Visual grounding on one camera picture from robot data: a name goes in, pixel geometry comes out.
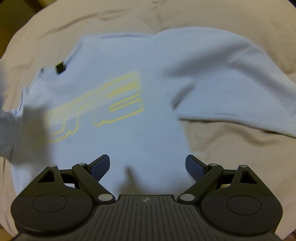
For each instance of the light blue sweatshirt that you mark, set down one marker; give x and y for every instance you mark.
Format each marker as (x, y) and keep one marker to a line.
(125, 94)

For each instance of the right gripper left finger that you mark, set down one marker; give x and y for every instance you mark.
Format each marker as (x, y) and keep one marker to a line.
(89, 176)

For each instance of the grey duvet cover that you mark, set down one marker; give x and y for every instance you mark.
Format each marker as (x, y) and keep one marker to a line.
(52, 33)

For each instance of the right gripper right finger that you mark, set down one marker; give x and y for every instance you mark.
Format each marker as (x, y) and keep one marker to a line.
(205, 177)

